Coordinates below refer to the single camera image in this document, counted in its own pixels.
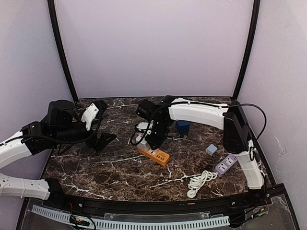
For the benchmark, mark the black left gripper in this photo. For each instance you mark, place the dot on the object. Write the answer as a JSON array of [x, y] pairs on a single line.
[[100, 143]]

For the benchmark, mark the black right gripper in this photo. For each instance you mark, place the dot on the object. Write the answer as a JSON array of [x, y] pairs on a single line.
[[156, 143]]

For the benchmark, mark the blue cube socket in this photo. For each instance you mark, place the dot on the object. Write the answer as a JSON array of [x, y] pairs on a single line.
[[182, 127]]

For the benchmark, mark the light blue wall charger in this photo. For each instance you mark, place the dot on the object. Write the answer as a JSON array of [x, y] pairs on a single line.
[[211, 149]]

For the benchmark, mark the purple power strip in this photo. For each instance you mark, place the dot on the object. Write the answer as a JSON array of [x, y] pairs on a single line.
[[225, 165]]

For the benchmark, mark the white cube socket adapter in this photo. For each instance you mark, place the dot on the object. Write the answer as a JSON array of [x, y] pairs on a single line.
[[144, 145]]

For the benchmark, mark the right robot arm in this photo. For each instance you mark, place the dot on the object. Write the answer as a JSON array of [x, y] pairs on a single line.
[[230, 118]]

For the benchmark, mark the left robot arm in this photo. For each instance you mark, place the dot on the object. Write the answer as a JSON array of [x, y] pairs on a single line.
[[62, 125]]

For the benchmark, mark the orange power strip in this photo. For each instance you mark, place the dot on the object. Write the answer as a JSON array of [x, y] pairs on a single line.
[[157, 155]]

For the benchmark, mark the small circuit board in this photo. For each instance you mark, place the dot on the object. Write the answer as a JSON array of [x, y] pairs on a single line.
[[78, 221]]

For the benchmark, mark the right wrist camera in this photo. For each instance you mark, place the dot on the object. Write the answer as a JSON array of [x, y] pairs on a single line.
[[142, 126]]

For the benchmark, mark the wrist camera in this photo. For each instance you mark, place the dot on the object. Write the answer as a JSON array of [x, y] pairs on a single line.
[[93, 111], [142, 126]]

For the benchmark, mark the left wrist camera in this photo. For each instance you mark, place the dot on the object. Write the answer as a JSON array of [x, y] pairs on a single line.
[[93, 111]]

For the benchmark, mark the black front rail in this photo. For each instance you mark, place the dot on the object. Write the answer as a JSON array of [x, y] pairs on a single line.
[[226, 204]]

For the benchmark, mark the white slotted cable duct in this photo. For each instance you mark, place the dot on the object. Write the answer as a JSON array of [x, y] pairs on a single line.
[[195, 221]]

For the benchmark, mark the left black frame post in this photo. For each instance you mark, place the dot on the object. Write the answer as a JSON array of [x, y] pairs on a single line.
[[60, 48]]

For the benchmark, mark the black frame post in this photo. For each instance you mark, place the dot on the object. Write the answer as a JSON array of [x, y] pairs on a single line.
[[248, 48], [60, 48]]

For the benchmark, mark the right black frame post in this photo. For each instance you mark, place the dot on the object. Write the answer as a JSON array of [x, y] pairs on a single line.
[[248, 48]]

